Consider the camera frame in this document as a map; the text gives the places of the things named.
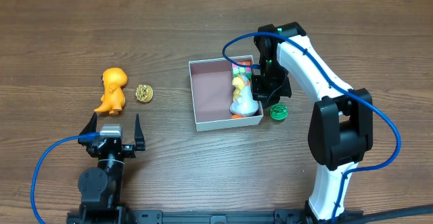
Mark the white plush duck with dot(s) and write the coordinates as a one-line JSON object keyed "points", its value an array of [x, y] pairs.
{"points": [[243, 104]]}

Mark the green lattice wheel toy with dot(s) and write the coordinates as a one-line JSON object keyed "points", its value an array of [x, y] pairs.
{"points": [[278, 112]]}

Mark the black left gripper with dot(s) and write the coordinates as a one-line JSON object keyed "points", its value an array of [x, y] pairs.
{"points": [[112, 147]]}

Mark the white box pink interior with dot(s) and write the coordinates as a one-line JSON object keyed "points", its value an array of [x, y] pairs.
{"points": [[212, 95]]}

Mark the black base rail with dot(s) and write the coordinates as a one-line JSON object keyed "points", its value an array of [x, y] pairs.
{"points": [[277, 216]]}

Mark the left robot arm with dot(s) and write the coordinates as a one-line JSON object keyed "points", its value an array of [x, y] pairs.
{"points": [[101, 186]]}

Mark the multicoloured puzzle cube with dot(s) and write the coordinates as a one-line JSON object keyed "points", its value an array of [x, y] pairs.
{"points": [[243, 69]]}

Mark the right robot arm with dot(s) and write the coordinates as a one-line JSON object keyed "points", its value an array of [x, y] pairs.
{"points": [[340, 130]]}

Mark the gold lattice wheel toy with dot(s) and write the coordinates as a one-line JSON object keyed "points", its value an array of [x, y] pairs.
{"points": [[144, 93]]}

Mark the orange dinosaur toy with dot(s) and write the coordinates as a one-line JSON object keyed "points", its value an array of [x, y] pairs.
{"points": [[113, 99]]}

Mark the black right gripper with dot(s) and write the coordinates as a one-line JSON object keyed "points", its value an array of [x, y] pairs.
{"points": [[274, 91]]}

